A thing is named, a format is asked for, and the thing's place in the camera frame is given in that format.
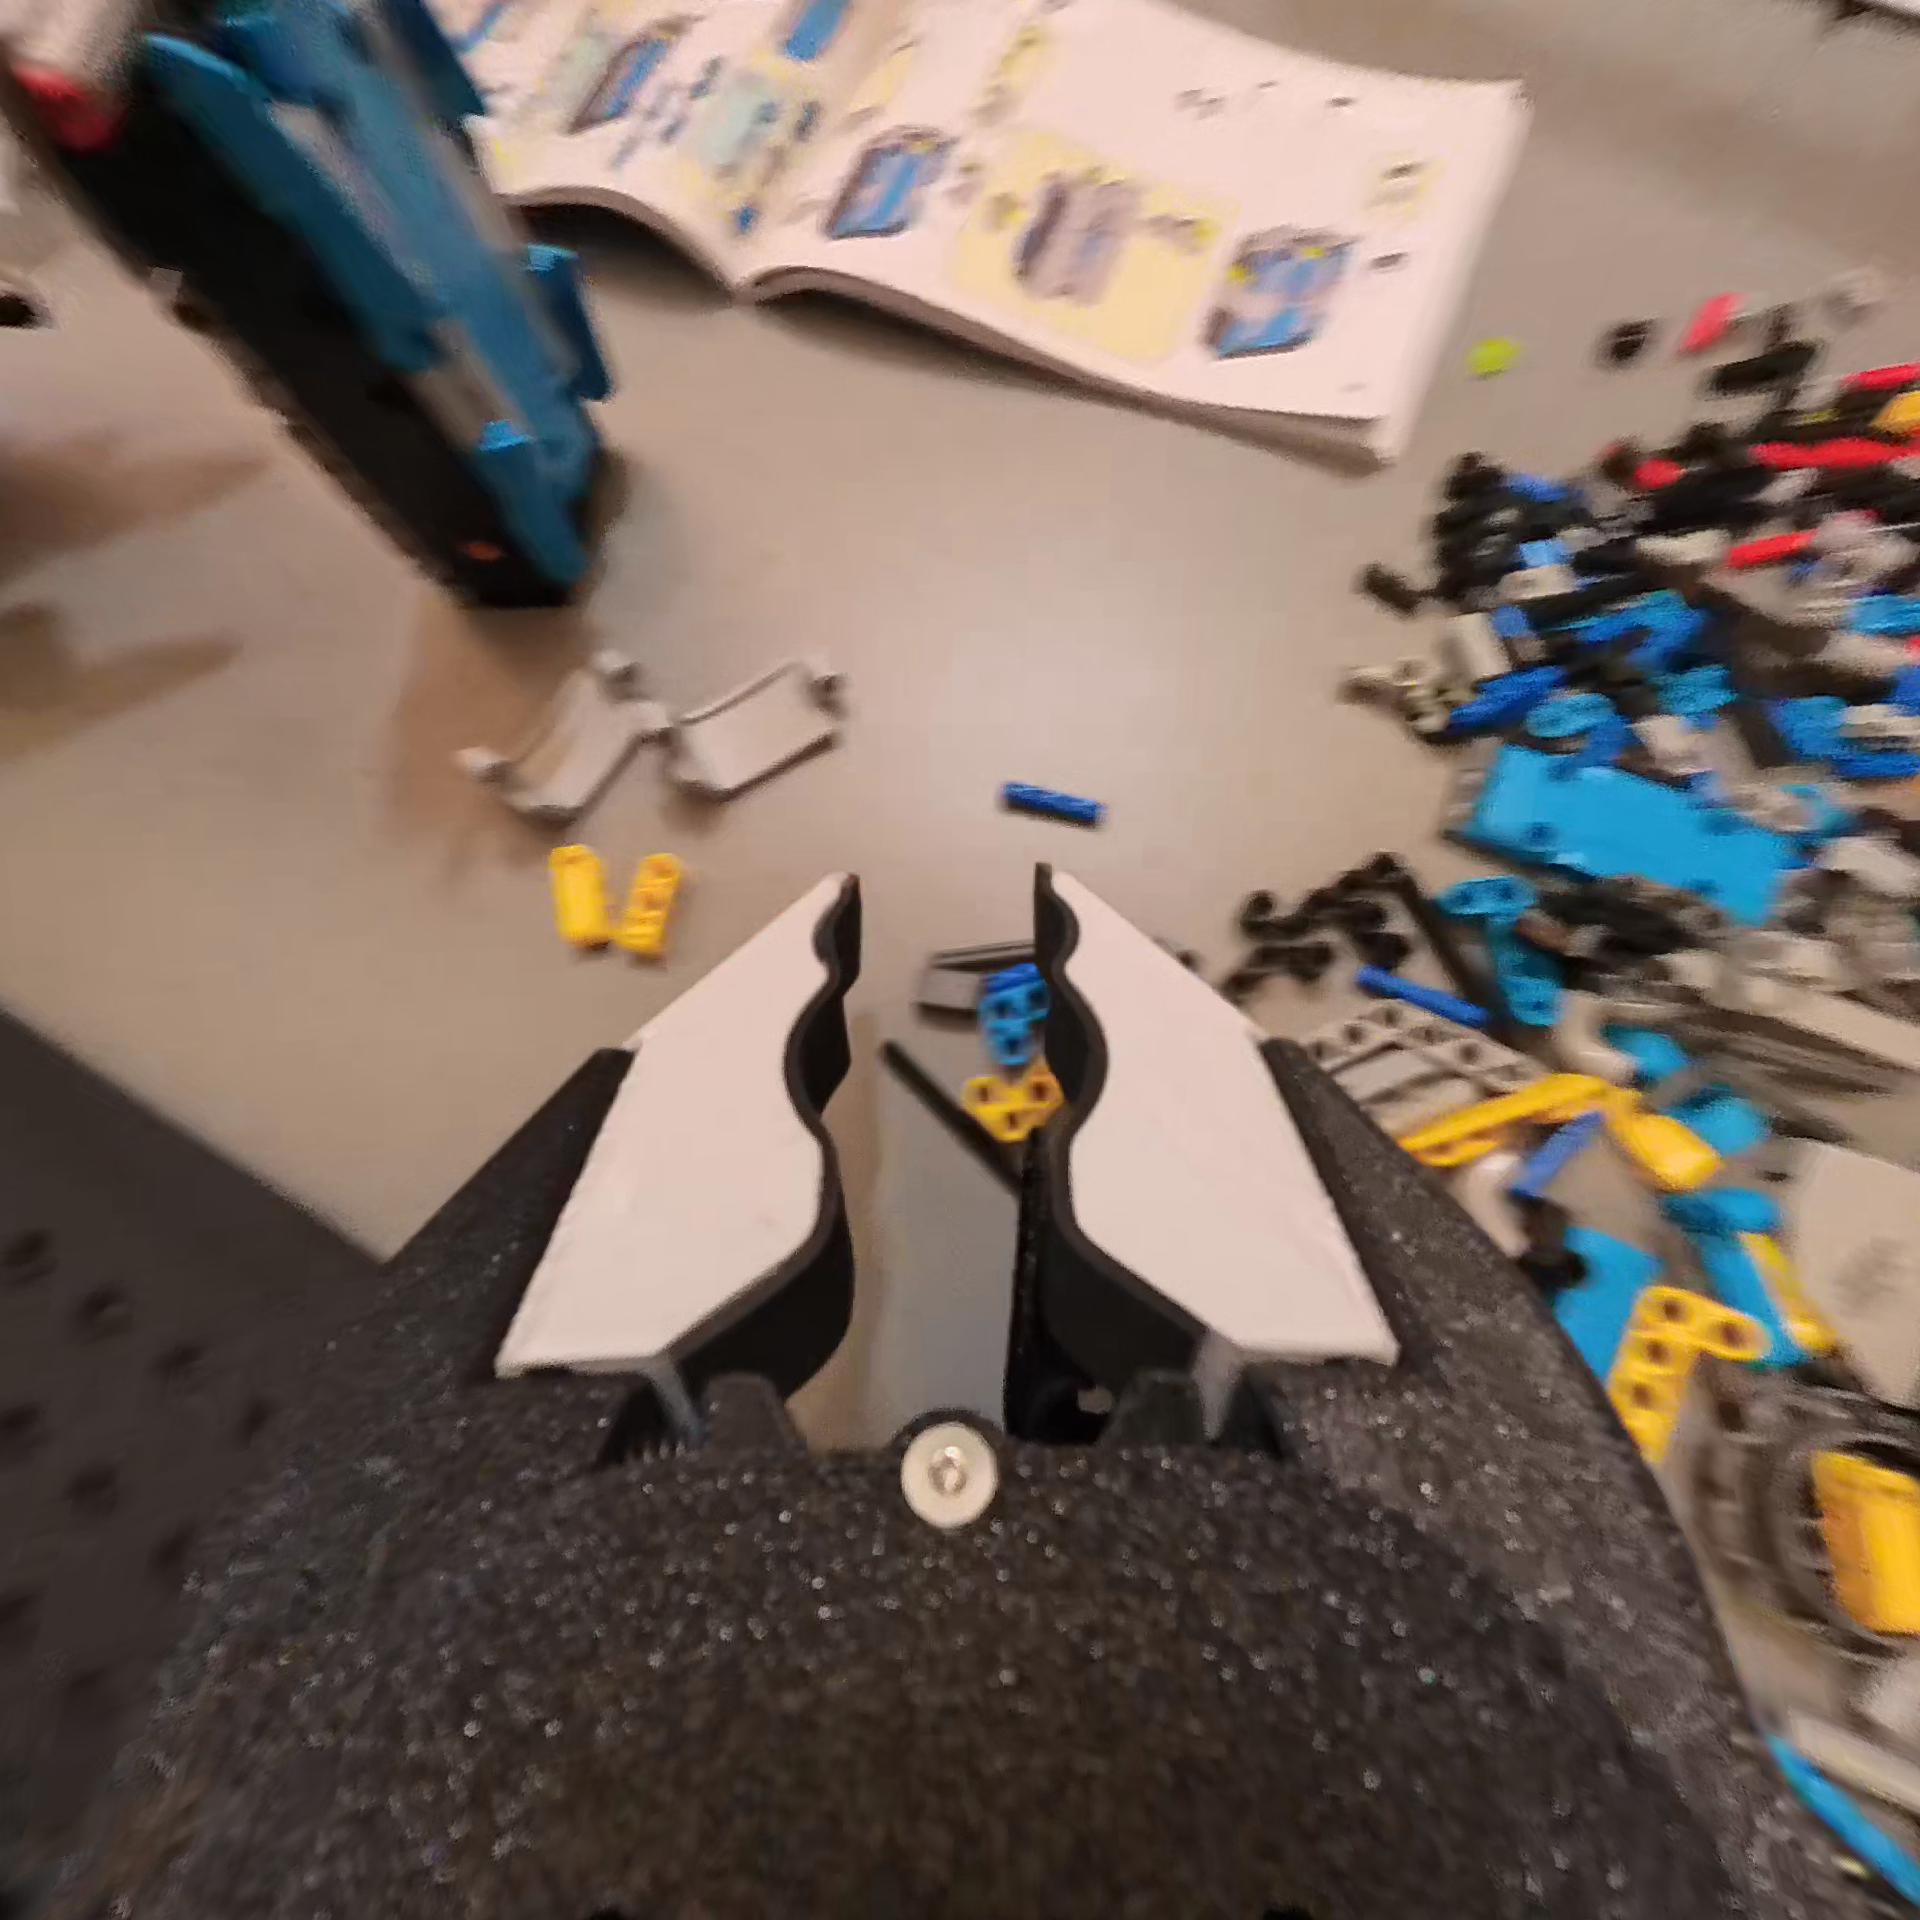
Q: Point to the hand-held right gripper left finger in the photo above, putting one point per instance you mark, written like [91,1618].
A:
[677,1201]

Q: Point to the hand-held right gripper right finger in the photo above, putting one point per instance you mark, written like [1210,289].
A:
[1201,1201]

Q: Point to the yellow toy brick connector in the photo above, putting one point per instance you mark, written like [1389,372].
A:
[1017,1103]
[651,904]
[581,893]

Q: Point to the blue toy brick connector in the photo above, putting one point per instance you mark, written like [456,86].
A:
[1017,1006]

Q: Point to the pile of small toy bricks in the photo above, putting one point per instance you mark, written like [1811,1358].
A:
[1621,811]

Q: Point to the grey blue toy brick assembly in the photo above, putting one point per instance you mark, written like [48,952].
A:
[361,270]

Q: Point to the brick instruction booklet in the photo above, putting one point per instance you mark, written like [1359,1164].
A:
[1201,181]

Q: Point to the grey desk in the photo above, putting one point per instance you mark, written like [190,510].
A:
[991,602]

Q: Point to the black toy brick axle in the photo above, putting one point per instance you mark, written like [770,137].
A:
[936,1100]

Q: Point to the blue toy brick pin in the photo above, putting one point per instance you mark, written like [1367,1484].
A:
[1052,803]

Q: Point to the black perforated pad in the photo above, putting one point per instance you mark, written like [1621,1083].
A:
[121,1412]

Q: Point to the small lime green brick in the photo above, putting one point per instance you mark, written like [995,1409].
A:
[1491,355]

